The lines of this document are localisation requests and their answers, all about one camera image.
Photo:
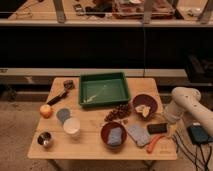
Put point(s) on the dark red bowl with banana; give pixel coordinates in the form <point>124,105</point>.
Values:
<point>144,99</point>

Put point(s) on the yellow banana piece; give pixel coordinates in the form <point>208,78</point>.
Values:
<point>143,110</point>

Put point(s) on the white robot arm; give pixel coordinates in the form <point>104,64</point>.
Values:
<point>188,100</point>

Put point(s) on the grey rectangular eraser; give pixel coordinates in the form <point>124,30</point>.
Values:
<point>138,134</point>

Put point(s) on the small steel cup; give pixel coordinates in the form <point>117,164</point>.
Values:
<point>45,139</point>

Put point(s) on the green plastic tray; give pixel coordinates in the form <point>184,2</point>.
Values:
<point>104,89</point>

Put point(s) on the bunch of dark grapes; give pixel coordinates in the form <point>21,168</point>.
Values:
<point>119,112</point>

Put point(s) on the red bowl with sponge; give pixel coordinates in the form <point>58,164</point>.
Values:
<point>105,132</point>

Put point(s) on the grey round lid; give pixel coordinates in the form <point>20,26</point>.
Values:
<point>63,114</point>

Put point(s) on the blue sponge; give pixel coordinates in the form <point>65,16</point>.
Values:
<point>114,137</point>

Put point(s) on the orange fruit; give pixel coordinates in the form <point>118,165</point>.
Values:
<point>46,111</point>

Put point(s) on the black phone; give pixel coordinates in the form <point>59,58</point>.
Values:
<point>157,128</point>

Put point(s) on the black floor box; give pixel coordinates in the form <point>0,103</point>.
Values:
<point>198,135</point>

